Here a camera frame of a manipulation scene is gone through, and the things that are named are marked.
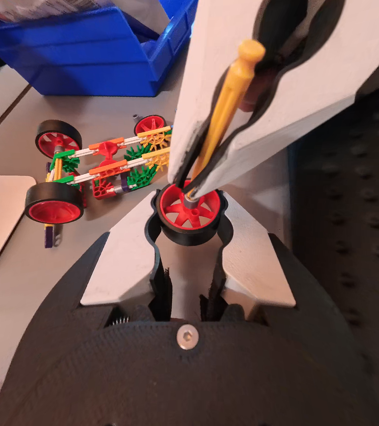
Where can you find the small grey spacer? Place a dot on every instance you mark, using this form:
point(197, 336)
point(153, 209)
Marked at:
point(192, 208)

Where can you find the printed toy packaging bag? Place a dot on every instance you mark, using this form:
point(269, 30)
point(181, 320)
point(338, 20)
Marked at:
point(43, 8)

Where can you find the yellow plastic rod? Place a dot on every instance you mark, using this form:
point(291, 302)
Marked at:
point(229, 96)

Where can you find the colourful toy construction car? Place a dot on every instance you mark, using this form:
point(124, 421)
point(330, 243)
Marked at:
point(109, 148)

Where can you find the red black toy wheel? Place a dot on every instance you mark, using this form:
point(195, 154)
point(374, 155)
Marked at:
point(189, 238)

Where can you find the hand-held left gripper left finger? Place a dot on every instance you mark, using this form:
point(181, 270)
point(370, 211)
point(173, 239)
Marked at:
point(123, 266)

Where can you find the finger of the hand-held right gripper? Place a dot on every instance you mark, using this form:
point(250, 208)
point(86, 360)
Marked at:
point(326, 83)
point(209, 50)

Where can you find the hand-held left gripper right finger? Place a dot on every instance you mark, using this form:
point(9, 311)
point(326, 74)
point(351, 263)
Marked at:
point(256, 266)

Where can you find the plain blue plastic bin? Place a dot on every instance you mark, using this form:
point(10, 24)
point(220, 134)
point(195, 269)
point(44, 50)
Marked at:
point(76, 60)

